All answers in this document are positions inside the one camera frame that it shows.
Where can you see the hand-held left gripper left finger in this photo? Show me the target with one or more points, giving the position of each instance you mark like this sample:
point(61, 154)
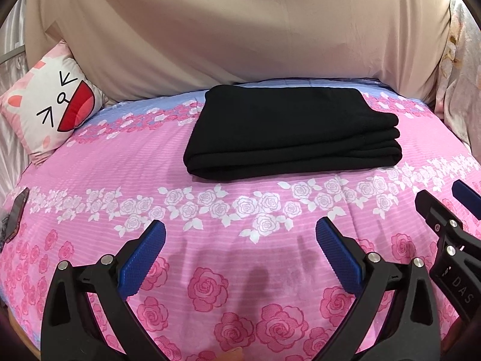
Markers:
point(144, 250)

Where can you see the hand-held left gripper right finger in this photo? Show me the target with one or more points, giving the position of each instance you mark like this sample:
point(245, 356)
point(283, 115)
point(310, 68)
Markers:
point(338, 254)

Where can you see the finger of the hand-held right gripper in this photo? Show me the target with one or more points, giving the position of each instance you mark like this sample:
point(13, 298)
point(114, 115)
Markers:
point(436, 214)
point(468, 197)

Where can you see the black pants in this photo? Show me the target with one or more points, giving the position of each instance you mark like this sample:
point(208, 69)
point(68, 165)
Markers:
point(285, 131)

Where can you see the pink floral bed sheet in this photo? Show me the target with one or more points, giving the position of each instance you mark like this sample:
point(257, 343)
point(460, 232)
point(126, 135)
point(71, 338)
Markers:
point(150, 173)

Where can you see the pale floral curtain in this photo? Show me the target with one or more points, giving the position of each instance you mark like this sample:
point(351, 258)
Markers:
point(460, 82)

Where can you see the black smartphone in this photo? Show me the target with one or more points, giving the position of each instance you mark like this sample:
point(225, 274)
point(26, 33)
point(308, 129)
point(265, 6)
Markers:
point(18, 210)

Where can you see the dark furry item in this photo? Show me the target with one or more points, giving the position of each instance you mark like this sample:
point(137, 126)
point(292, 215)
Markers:
point(4, 229)

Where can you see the white satin cloth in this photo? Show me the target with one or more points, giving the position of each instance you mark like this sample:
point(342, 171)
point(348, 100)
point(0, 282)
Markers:
point(11, 146)

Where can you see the cartoon face pillow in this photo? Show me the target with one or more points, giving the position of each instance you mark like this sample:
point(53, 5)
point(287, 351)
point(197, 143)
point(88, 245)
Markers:
point(49, 101)

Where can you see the metal rod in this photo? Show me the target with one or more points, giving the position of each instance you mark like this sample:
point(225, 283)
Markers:
point(11, 57)

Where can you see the beige cloth cover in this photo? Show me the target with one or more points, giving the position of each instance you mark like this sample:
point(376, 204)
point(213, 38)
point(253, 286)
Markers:
point(244, 26)

